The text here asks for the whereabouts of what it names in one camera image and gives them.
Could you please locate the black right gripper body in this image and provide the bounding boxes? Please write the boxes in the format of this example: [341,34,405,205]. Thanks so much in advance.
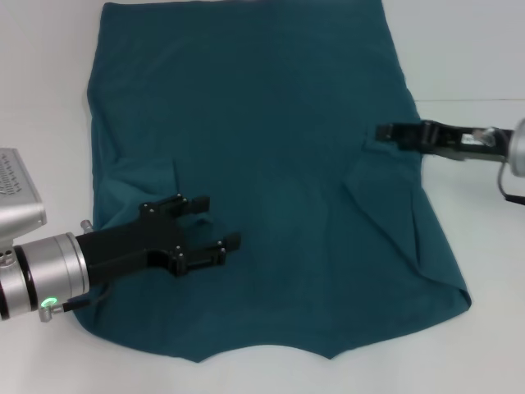
[422,119,514,163]

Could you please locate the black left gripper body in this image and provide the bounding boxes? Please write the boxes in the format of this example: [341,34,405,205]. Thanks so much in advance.
[75,194,190,285]

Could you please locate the teal blue shirt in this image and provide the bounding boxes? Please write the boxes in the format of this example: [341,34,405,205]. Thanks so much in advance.
[73,0,473,364]

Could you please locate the left arm gripper cable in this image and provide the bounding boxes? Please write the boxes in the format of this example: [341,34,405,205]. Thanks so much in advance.
[60,218,112,314]

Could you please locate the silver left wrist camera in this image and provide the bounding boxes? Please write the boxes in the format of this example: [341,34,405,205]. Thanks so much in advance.
[0,147,48,248]

